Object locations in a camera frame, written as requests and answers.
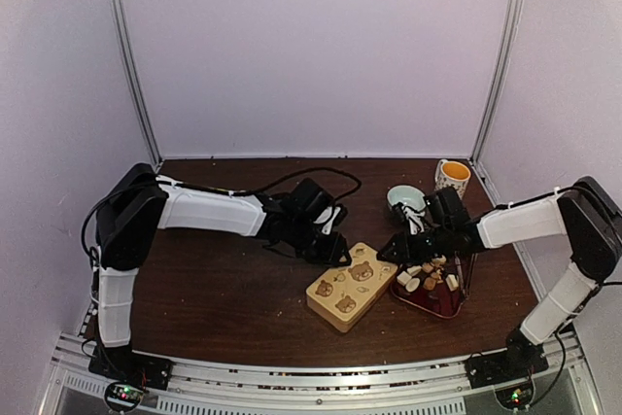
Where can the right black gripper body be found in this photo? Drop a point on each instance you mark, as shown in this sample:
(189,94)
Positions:
(416,253)

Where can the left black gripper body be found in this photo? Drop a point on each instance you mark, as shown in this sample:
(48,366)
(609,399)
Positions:
(315,251)

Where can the tan bear tin lid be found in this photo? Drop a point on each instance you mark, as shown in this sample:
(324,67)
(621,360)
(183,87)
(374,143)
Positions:
(364,269)

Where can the metal tongs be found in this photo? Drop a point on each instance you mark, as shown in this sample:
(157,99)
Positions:
(463,270)

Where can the tan tin box with paper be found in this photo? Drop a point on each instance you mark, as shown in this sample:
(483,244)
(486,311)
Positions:
(343,304)

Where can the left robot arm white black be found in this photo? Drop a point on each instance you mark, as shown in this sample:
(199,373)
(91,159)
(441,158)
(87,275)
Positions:
(293,210)

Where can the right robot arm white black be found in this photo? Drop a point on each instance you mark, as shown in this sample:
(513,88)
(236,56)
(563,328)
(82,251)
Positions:
(583,212)

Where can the white chocolate block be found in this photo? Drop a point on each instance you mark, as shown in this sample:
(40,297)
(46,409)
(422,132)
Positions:
(408,282)

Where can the round brown chocolate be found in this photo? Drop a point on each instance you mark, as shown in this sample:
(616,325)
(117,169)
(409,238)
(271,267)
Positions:
(429,284)

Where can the pale green ceramic bowl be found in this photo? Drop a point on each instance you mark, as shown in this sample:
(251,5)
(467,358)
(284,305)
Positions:
(407,196)

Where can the red rectangular tray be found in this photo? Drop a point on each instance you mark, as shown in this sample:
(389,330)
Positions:
(446,300)

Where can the patterned mug yellow inside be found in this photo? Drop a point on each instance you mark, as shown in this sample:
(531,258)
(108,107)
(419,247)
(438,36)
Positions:
(453,174)

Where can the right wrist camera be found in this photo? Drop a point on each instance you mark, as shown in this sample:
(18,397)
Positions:
(412,219)

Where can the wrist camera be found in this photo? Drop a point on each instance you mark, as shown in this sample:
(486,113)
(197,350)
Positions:
(330,217)
(412,219)

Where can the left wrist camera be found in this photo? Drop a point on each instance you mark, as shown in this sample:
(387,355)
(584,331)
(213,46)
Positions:
(330,217)

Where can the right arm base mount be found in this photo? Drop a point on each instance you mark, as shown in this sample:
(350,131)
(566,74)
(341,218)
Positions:
(496,368)

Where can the front aluminium rail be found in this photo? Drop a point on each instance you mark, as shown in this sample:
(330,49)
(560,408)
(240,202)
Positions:
(427,387)

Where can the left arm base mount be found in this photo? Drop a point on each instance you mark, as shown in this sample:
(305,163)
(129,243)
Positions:
(125,365)

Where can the right aluminium frame post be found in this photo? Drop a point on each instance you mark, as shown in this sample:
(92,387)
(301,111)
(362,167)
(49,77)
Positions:
(509,30)

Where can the aluminium frame post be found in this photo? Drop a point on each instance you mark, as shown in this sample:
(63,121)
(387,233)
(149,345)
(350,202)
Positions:
(135,89)
(509,30)

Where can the left aluminium frame post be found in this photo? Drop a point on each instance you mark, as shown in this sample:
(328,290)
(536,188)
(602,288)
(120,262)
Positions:
(135,89)

